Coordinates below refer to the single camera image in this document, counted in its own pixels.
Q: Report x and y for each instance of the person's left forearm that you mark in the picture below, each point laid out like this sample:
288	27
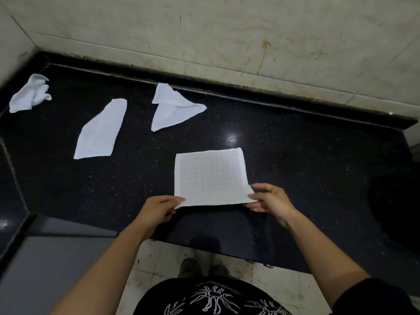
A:
105	275

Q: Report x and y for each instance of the person's right forearm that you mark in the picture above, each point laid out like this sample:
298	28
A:
325	262

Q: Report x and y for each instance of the grey cabinet door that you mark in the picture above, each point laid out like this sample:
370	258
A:
49	269

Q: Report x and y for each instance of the white terry cloth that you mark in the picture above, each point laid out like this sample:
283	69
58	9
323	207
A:
210	177

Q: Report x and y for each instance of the person's left hand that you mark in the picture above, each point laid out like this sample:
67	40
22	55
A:
156	211

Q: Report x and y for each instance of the group of white cloths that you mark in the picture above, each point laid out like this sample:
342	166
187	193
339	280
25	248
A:
100	131

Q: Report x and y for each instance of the person's right hand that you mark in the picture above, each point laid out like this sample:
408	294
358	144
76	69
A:
277	203

